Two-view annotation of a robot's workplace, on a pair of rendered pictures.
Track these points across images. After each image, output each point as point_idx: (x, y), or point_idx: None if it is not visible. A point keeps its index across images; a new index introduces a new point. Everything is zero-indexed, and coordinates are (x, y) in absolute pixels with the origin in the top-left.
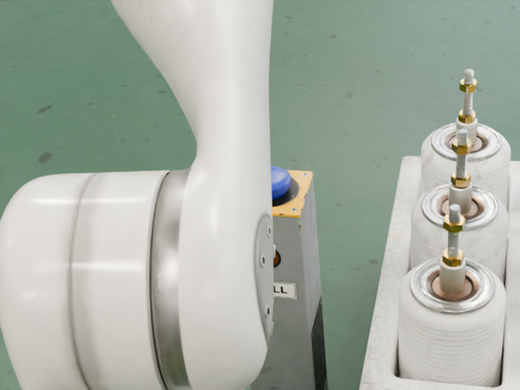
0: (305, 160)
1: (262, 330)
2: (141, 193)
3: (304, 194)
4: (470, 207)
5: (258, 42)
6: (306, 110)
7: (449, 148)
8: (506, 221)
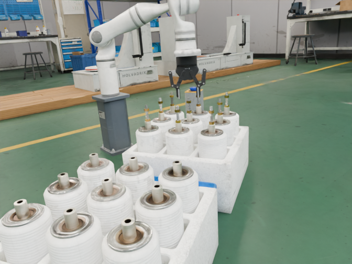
0: (305, 154)
1: (91, 37)
2: None
3: (190, 91)
4: (197, 113)
5: (114, 22)
6: (340, 154)
7: (223, 112)
8: (193, 117)
